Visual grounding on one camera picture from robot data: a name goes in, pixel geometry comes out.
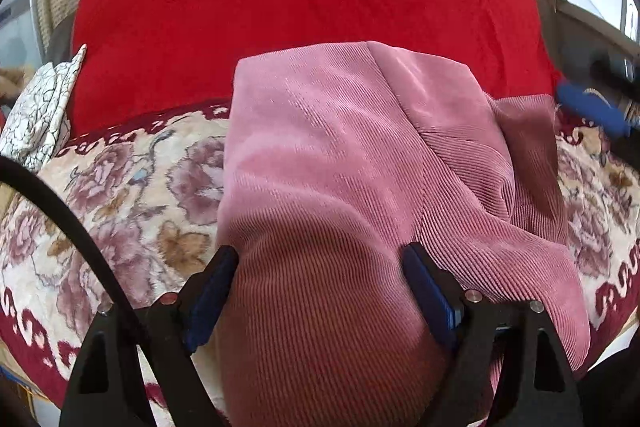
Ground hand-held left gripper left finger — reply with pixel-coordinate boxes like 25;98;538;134
59;244;240;427

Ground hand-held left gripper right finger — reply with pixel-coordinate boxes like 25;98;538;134
402;241;586;427

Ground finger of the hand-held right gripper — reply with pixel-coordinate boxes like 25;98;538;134
590;59;640;86
557;79;633;138

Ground pink corduroy jacket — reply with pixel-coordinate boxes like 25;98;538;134
215;39;593;427

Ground dark sofa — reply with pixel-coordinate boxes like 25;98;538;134
45;0;640;72

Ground floral blanket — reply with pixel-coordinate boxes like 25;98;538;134
0;99;640;427

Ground white black patterned pillow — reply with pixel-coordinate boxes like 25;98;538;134
0;44;88;172

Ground silver refrigerator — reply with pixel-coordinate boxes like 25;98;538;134
0;0;51;72

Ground black cable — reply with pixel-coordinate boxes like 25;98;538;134
0;157;151;343

